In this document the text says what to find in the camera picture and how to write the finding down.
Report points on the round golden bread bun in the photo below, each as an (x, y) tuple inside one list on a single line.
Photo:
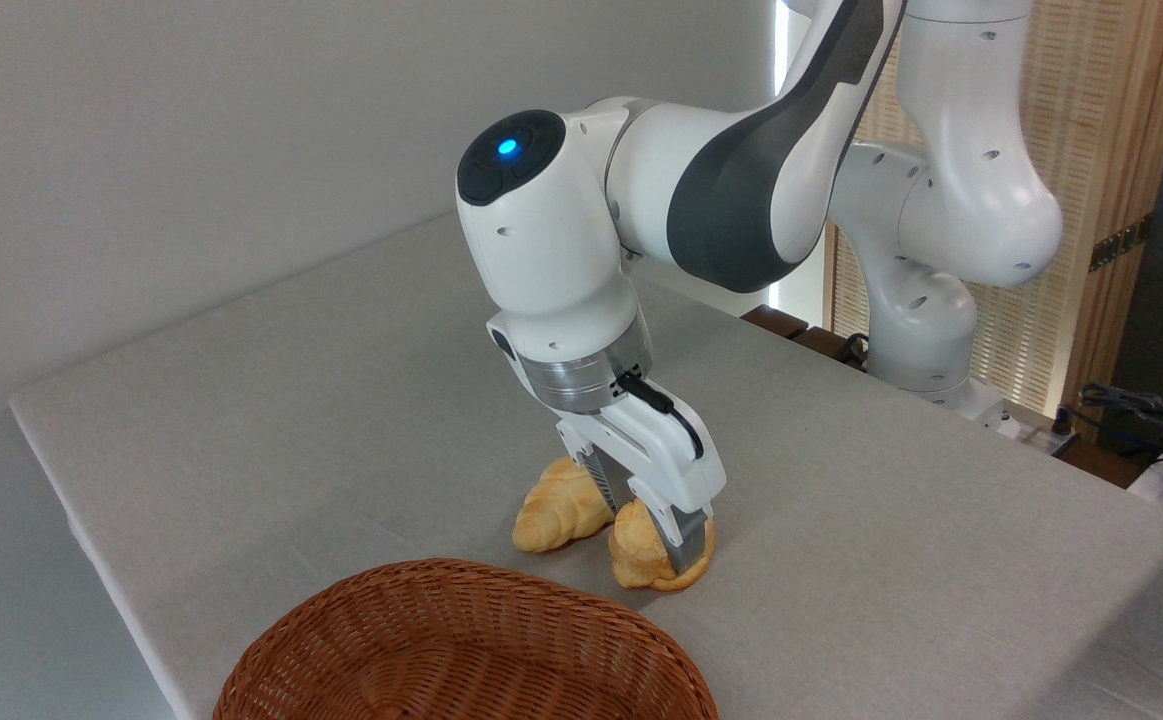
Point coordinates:
[(636, 550)]

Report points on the wooden folding screen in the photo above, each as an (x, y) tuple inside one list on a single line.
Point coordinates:
[(1091, 100)]

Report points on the grey tablecloth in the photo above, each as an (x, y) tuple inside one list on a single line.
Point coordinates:
[(241, 450)]

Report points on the brown wicker basket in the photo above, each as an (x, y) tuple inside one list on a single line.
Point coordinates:
[(441, 650)]

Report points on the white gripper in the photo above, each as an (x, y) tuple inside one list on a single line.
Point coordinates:
[(671, 455)]

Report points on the dark metal screen hinge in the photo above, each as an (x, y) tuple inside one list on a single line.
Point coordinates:
[(1121, 243)]

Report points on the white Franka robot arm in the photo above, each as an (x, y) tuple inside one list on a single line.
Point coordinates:
[(561, 250)]

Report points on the dark brown wooden bench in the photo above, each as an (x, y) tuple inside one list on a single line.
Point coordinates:
[(776, 322)]

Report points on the long golden bread loaf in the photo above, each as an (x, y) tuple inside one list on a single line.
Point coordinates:
[(556, 515)]

